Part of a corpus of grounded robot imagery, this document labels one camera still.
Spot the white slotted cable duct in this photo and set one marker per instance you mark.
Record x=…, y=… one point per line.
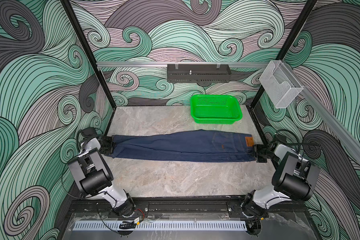
x=163, y=225

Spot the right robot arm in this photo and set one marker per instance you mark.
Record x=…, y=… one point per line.
x=294, y=179

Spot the green plastic basket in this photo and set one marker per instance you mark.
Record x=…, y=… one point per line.
x=215, y=109

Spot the black perforated wall shelf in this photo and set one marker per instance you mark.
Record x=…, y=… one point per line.
x=203, y=75

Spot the right aluminium rail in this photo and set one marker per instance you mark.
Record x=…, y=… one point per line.
x=337, y=101

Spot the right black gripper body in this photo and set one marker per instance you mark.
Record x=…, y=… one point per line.
x=261, y=153

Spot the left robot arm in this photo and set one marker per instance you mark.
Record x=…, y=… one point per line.
x=92, y=174

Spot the aluminium rail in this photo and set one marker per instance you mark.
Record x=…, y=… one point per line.
x=337, y=101
x=141, y=64

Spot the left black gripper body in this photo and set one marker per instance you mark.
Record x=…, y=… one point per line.
x=107, y=145

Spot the back aluminium rail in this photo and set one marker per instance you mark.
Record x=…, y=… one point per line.
x=141, y=64

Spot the black front mounting rail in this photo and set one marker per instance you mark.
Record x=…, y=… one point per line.
x=233, y=206

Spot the dark blue denim trousers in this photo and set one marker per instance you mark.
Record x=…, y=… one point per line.
x=191, y=146

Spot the clear plastic wall bin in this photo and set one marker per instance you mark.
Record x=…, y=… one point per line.
x=280, y=83

